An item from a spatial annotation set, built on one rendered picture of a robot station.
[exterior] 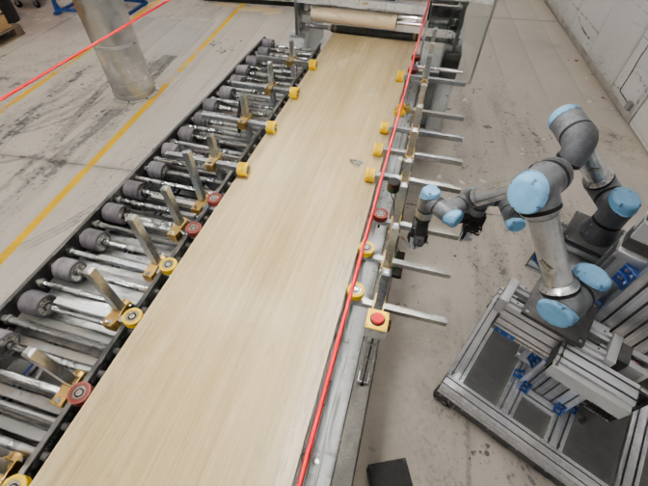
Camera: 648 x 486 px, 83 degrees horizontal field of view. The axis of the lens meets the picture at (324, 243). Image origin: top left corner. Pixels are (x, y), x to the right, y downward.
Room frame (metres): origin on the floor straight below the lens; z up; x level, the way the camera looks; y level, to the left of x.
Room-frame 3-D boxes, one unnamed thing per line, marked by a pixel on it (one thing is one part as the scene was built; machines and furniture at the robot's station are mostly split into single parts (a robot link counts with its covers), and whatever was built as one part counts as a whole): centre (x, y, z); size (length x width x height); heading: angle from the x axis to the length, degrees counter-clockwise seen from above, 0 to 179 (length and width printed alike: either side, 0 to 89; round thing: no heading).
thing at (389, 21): (3.72, -0.45, 1.05); 1.43 x 0.12 x 0.12; 75
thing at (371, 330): (0.57, -0.17, 1.18); 0.07 x 0.07 x 0.08; 75
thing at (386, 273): (0.82, -0.24, 0.90); 0.03 x 0.03 x 0.48; 75
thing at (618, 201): (1.11, -1.23, 1.21); 0.13 x 0.12 x 0.14; 179
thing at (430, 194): (1.12, -0.43, 1.23); 0.09 x 0.08 x 0.11; 38
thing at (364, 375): (0.56, -0.17, 0.93); 0.05 x 0.04 x 0.45; 165
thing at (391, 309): (0.83, -0.33, 0.81); 0.43 x 0.03 x 0.04; 75
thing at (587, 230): (1.10, -1.23, 1.09); 0.15 x 0.15 x 0.10
